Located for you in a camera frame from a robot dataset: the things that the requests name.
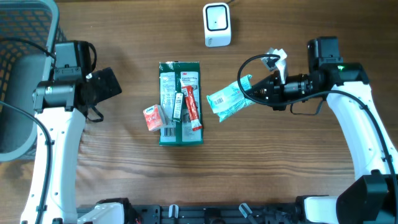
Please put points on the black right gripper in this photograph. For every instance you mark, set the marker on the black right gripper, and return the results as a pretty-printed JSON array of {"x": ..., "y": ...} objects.
[{"x": 276, "y": 97}]

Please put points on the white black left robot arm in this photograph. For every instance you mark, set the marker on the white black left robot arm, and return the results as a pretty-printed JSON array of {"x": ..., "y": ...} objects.
[{"x": 61, "y": 107}]

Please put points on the black white small box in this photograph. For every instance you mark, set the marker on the black white small box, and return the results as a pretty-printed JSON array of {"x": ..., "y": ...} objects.
[{"x": 178, "y": 103}]

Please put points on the white barcode scanner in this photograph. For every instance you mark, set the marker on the white barcode scanner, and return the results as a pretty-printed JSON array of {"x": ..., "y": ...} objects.
[{"x": 217, "y": 24}]

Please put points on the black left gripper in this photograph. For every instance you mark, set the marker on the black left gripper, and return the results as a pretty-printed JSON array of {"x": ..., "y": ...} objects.
[{"x": 109, "y": 83}]

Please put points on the orange Kleenex tissue pack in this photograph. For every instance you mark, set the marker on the orange Kleenex tissue pack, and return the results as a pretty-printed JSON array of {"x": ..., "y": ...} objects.
[{"x": 154, "y": 117}]

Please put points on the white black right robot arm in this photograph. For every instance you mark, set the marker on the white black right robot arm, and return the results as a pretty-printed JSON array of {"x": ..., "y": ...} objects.
[{"x": 345, "y": 87}]

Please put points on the mint green wipes pack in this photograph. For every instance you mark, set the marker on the mint green wipes pack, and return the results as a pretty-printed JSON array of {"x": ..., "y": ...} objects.
[{"x": 228, "y": 101}]

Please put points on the green 3M gloves package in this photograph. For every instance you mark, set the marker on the green 3M gloves package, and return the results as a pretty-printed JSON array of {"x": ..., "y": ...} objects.
[{"x": 172, "y": 77}]

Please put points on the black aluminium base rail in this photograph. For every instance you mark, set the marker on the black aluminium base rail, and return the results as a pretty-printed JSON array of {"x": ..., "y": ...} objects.
[{"x": 280, "y": 213}]

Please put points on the red stick sachet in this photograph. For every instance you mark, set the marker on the red stick sachet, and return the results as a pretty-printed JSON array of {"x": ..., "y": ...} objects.
[{"x": 192, "y": 108}]

